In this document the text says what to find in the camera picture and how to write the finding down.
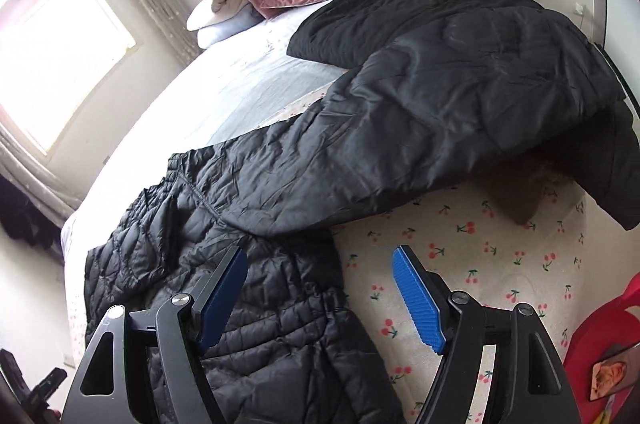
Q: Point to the window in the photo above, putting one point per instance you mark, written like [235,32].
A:
[55,48]

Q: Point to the black quilted puffer jacket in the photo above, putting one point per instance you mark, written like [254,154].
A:
[480,264]

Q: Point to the dark clothes pile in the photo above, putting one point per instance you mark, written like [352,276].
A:
[22,214]

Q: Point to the light blue bed sheet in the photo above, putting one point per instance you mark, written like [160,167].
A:
[260,73]

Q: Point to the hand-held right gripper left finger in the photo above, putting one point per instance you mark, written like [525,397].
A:
[223,291]

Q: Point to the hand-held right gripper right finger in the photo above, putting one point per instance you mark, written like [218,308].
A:
[417,299]

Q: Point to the white pillow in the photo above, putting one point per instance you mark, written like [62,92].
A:
[220,13]

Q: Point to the red clothing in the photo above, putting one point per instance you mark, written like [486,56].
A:
[605,354]

